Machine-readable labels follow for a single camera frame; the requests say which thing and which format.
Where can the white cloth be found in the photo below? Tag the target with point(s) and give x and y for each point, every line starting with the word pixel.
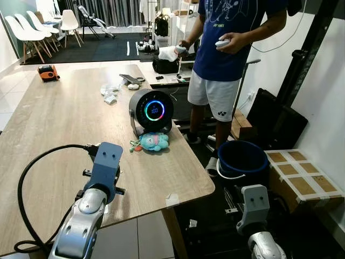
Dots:
pixel 168 54

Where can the white handheld controller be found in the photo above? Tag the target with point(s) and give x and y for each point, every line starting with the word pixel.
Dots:
pixel 221 43

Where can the person's left forearm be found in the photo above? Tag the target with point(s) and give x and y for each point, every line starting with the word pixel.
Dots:
pixel 264 27

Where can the person's right forearm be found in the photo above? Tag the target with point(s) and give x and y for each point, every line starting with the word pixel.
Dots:
pixel 197 29

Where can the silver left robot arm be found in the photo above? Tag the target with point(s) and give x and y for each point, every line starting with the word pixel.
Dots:
pixel 81 226

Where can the person's right hand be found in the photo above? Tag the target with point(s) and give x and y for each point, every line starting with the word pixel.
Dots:
pixel 186 48

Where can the person's left hand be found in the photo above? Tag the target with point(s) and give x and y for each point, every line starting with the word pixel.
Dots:
pixel 237 43

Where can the wooden table leg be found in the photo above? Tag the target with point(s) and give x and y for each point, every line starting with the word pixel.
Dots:
pixel 173 237

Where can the crumpled clear plastic wrapper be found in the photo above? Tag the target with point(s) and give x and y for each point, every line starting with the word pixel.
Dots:
pixel 111 91

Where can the small white oval object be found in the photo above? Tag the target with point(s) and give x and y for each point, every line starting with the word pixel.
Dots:
pixel 133 86

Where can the flat black gadget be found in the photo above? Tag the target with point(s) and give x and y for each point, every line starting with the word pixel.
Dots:
pixel 129 79

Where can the black duffel bag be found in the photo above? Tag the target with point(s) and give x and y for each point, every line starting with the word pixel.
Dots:
pixel 164 67

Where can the blue bucket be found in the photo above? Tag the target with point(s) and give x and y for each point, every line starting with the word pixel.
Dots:
pixel 253 172

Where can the brown wooden box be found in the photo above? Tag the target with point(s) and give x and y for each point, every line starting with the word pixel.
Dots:
pixel 241 127

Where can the orange and black device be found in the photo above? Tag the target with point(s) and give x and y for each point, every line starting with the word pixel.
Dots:
pixel 47 73

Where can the black floor mat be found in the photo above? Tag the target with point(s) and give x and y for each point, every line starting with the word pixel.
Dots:
pixel 97 51

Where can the taped cardboard box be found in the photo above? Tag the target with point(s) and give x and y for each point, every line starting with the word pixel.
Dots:
pixel 302 186

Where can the black leaning panels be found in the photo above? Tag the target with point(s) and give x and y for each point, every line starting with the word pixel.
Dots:
pixel 275 121

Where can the black backpack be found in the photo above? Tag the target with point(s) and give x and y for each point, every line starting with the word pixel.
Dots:
pixel 161 26

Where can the white chair wooden legs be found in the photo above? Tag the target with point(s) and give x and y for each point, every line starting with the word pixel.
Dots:
pixel 39 19
pixel 32 26
pixel 69 20
pixel 21 29

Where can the person in blue shirt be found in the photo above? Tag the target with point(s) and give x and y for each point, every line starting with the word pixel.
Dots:
pixel 226 32

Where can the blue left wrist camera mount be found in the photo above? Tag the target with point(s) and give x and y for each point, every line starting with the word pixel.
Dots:
pixel 105 164

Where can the black slanted frame beam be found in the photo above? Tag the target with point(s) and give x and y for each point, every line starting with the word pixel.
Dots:
pixel 312 43

